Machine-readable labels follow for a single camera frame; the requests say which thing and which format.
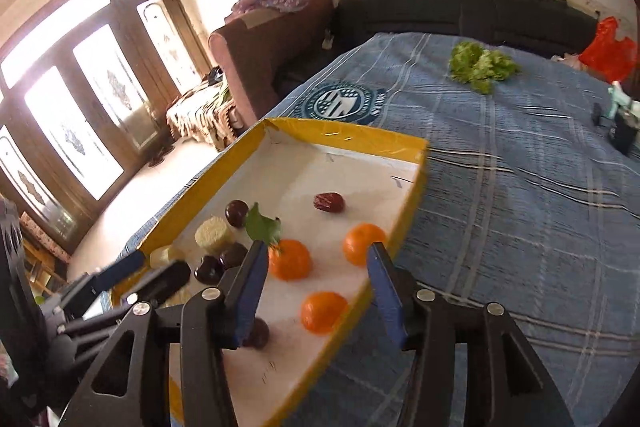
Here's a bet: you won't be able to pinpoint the cream white round piece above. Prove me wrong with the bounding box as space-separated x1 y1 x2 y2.
149 245 186 269

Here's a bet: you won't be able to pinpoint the yellow rimmed white tray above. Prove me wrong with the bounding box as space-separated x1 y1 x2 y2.
112 117 431 427

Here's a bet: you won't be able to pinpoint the dark purple plum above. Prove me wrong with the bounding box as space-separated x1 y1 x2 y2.
224 200 249 228
194 256 225 285
220 243 249 269
245 317 271 350

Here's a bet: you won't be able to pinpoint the wooden glass doors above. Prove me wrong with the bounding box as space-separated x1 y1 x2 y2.
0 0 211 253

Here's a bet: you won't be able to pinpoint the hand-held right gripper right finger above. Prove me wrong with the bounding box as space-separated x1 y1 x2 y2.
366 242 576 427

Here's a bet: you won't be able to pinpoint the plain orange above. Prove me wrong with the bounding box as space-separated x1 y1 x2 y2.
300 291 348 335
342 223 388 267

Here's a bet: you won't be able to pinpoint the red date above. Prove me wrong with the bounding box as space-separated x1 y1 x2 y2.
313 192 346 214

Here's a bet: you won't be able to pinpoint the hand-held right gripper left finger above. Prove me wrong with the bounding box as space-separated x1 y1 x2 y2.
59 239 269 427

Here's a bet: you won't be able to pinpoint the black square container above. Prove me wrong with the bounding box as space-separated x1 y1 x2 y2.
612 109 640 155

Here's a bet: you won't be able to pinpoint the green lettuce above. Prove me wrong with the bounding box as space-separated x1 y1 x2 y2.
448 41 522 95

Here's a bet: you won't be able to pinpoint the red plastic bag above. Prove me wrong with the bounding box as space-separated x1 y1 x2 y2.
579 17 638 80

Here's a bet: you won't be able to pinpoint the pale yellow corn cob piece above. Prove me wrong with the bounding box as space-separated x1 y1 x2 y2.
194 217 236 254

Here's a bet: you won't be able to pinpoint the orange with green leaf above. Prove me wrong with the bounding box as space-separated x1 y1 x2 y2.
245 202 313 282

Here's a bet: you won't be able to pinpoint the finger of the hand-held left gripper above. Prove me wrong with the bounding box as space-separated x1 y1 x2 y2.
60 249 149 314
60 259 192 349

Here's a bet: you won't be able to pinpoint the brown patterned cloth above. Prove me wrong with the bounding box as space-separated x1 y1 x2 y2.
166 79 246 152

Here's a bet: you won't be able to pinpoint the brown sofa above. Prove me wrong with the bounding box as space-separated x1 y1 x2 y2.
208 0 336 124

